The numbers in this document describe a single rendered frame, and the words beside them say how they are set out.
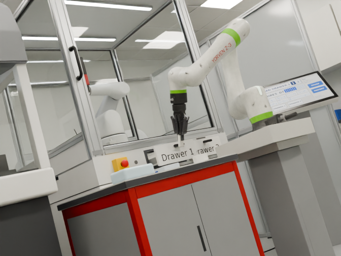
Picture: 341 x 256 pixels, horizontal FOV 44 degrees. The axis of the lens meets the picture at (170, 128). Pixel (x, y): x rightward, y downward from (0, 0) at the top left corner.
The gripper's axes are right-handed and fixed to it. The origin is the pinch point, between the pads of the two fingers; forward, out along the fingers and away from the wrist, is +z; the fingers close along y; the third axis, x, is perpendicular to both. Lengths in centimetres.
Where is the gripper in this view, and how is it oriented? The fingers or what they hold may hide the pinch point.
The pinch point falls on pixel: (180, 140)
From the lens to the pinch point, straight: 231.8
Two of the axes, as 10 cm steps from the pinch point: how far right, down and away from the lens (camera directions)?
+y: 6.7, 0.6, -7.4
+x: 7.4, -1.2, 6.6
